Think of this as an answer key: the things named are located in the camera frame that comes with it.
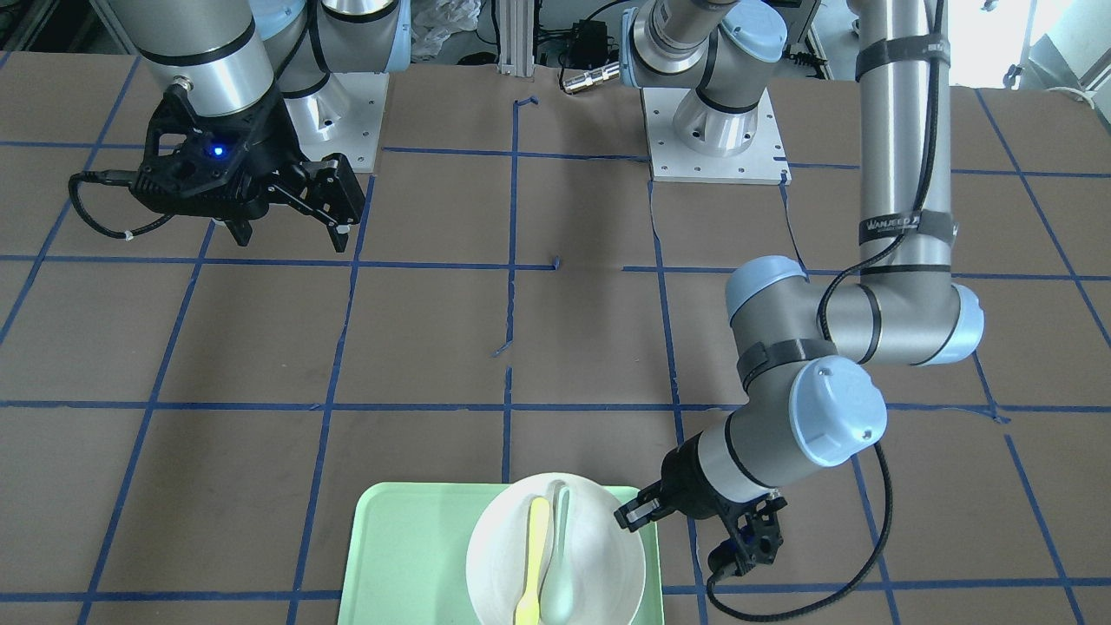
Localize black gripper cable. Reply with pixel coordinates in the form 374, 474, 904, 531
69, 171, 179, 241

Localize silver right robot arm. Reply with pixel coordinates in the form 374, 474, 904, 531
69, 1, 412, 253

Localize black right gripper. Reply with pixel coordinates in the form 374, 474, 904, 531
130, 82, 366, 253

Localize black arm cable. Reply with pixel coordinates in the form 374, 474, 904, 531
705, 0, 951, 623

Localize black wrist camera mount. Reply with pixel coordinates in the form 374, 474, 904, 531
707, 488, 788, 581

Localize white round plate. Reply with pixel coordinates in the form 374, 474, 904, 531
466, 472, 647, 624

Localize light green plastic tray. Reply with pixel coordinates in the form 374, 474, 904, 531
339, 482, 664, 624

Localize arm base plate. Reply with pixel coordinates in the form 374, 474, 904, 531
286, 74, 391, 174
641, 88, 792, 187

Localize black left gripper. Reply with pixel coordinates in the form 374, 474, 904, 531
614, 434, 739, 531

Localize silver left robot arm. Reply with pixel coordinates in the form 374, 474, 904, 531
194, 1, 984, 531

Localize pale green plastic spoon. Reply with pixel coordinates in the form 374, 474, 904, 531
540, 482, 575, 624

